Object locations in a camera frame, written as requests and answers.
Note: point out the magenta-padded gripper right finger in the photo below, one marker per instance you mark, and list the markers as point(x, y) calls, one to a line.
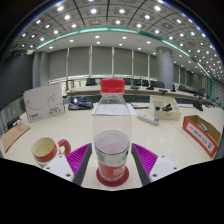
point(161, 166)

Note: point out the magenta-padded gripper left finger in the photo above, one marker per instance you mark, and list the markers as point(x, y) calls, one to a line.
point(60, 166)

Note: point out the clear red-capped water bottle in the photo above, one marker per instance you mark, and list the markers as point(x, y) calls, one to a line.
point(112, 133)

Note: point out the red flower-print mug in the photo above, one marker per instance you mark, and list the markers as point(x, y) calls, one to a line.
point(45, 151)

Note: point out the white power strip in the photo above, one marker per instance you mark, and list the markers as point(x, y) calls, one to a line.
point(148, 118)

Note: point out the open red-labelled cardboard box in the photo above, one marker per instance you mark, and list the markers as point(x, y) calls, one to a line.
point(201, 133)

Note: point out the open white box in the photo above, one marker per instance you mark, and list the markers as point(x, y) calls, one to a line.
point(165, 112)

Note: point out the white paper sheet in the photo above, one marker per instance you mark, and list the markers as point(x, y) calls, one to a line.
point(131, 109)

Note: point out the white cardboard box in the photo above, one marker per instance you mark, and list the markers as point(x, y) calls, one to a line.
point(43, 103)

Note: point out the black folder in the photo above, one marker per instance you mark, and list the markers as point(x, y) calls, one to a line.
point(80, 104)

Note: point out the long curved conference desk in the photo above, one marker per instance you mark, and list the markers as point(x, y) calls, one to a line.
point(143, 91)

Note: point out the black office chairs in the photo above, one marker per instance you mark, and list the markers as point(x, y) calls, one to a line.
point(150, 82)

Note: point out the grey round column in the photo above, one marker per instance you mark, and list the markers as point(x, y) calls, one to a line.
point(165, 66)

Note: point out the ceiling lights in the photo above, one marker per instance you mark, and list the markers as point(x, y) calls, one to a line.
point(116, 13)

